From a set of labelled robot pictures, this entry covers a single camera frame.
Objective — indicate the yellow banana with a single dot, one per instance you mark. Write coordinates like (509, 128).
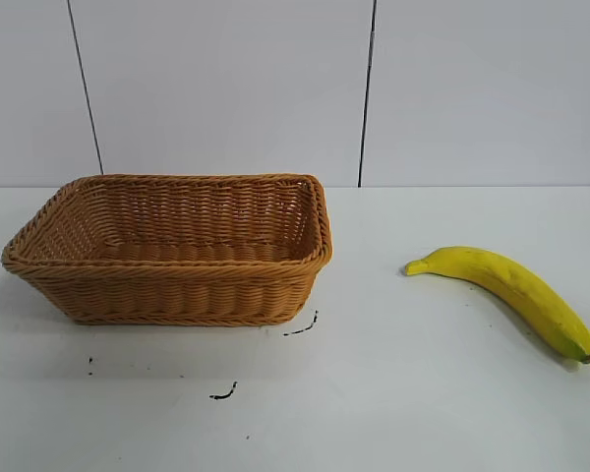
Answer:
(513, 285)

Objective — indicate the tan woven wicker basket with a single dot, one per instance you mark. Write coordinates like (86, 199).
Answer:
(177, 290)

